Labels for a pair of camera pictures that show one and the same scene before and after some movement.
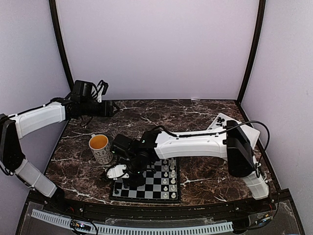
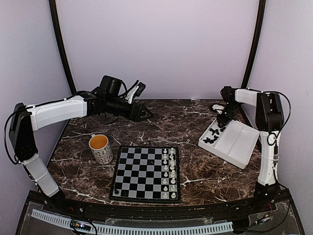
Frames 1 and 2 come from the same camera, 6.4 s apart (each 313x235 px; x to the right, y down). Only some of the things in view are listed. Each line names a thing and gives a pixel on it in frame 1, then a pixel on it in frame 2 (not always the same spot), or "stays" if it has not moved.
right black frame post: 257,37 stays
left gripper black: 109,108 → 137,117
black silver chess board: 163,185 stays
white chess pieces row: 169,180 stays
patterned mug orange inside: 100,148 stays
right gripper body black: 139,181 → 227,118
